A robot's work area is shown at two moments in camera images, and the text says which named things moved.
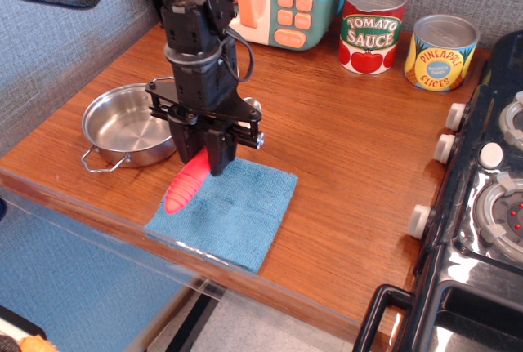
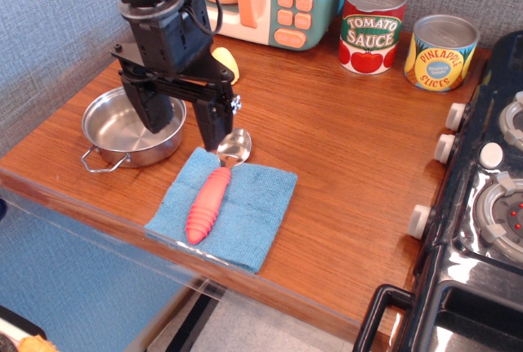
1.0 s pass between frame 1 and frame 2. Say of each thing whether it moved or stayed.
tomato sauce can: stayed
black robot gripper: moved
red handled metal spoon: moved
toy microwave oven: stayed
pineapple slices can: stayed
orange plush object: stayed
